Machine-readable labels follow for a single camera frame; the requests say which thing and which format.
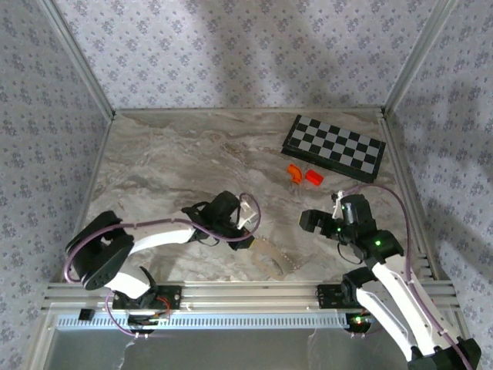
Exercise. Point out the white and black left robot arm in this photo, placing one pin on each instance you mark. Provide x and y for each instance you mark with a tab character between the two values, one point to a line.
161	237

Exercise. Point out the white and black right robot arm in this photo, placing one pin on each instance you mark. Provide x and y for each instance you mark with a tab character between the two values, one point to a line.
385	281

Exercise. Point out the red plastic block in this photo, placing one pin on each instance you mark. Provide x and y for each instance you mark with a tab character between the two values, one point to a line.
314	177

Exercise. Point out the folded black grey chessboard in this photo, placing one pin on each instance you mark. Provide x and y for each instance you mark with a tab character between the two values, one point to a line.
333	148

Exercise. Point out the orange curved plastic piece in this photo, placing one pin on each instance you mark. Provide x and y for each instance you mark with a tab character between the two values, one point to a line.
294	171

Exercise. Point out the black controller board with LEDs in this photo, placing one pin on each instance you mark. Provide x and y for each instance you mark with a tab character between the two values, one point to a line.
148	320
360	320

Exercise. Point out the grey metal sheet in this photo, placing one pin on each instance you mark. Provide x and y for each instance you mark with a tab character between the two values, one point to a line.
231	350

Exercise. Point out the small black box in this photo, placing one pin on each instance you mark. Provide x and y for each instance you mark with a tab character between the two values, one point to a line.
85	314

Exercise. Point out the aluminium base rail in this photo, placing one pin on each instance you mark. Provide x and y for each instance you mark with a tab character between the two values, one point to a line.
250	297

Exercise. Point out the aluminium side rail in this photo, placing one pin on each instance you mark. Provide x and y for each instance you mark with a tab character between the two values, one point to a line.
404	185
90	189

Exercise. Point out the aluminium frame post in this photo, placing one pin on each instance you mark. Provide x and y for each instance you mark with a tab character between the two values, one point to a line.
420	54
77	58

